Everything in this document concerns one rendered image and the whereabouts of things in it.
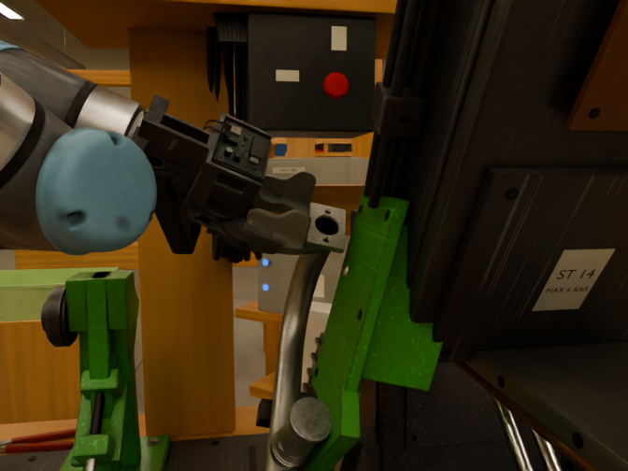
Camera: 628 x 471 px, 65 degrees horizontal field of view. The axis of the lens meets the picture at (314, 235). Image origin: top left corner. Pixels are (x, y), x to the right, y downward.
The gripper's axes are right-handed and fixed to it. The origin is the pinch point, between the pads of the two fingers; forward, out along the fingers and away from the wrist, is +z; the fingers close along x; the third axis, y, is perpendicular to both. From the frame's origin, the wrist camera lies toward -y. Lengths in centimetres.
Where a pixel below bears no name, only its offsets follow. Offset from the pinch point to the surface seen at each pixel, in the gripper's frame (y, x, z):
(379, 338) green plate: 4.6, -12.6, 5.3
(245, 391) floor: -243, 83, 74
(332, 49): 5.9, 26.4, -2.9
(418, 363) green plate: 4.4, -13.6, 9.5
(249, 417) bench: -44.5, -4.1, 11.4
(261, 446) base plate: -33.6, -11.7, 10.2
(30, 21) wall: -655, 834, -343
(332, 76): 4.0, 23.8, -1.7
